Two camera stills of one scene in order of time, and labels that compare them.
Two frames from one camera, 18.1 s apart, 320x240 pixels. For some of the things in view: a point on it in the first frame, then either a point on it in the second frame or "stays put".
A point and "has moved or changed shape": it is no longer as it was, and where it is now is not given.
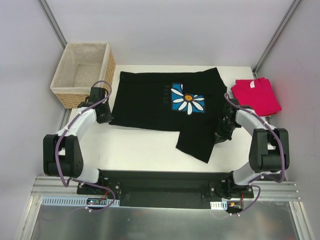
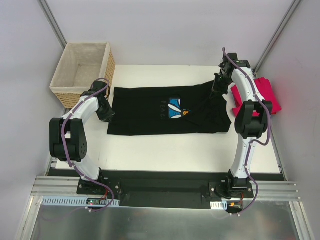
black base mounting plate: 165,189 stays put
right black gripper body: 222,133 -> 218,85
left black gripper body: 105,116 stays put
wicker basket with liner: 81,65 stays put
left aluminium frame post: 52,22 stays put
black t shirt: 189,103 has moved or changed shape
